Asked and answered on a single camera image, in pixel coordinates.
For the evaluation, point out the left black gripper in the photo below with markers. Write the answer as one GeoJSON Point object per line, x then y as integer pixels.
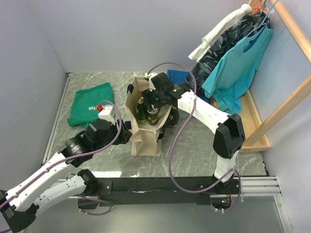
{"type": "Point", "coordinates": [125, 135]}

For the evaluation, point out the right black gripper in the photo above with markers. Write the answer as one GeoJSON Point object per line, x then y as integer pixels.
{"type": "Point", "coordinates": [148, 95]}

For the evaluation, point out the silver top can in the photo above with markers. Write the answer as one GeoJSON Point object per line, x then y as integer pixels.
{"type": "Point", "coordinates": [152, 117]}

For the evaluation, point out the green glass bottle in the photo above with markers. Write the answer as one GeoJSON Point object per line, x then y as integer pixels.
{"type": "Point", "coordinates": [141, 112]}
{"type": "Point", "coordinates": [173, 119]}

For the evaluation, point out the beige canvas tote bag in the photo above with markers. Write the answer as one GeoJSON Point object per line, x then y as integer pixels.
{"type": "Point", "coordinates": [145, 138]}

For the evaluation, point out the red cap cola bottle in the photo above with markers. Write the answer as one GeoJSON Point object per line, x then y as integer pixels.
{"type": "Point", "coordinates": [175, 109]}

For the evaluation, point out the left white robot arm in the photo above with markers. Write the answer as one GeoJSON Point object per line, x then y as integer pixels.
{"type": "Point", "coordinates": [20, 205]}

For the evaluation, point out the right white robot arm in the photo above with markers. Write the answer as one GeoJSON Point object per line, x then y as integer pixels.
{"type": "Point", "coordinates": [227, 129]}

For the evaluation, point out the blue folded cloth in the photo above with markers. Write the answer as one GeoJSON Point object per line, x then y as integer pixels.
{"type": "Point", "coordinates": [177, 76]}

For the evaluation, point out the green folded t-shirt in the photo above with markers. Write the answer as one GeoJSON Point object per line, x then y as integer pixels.
{"type": "Point", "coordinates": [84, 107]}

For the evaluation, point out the dark patterned hanging garment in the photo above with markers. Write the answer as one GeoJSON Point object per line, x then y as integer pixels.
{"type": "Point", "coordinates": [245, 27]}

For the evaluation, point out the turquoise hanging t-shirt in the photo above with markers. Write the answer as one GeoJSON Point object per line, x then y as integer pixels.
{"type": "Point", "coordinates": [234, 73]}

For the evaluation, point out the wooden clothes rack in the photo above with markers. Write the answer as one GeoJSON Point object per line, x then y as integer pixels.
{"type": "Point", "coordinates": [276, 110]}

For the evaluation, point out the white hanging garment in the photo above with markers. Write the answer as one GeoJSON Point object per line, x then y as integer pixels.
{"type": "Point", "coordinates": [218, 30]}

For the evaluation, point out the orange clothes hanger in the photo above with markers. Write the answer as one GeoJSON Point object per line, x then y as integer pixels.
{"type": "Point", "coordinates": [258, 5]}

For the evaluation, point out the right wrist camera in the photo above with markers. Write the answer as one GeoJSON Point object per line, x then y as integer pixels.
{"type": "Point", "coordinates": [149, 76]}

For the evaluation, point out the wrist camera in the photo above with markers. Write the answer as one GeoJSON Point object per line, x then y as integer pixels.
{"type": "Point", "coordinates": [149, 76]}
{"type": "Point", "coordinates": [107, 113]}

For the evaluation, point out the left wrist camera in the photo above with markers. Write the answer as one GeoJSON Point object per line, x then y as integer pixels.
{"type": "Point", "coordinates": [107, 113]}

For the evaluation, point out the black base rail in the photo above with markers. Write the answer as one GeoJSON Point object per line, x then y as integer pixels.
{"type": "Point", "coordinates": [161, 190]}

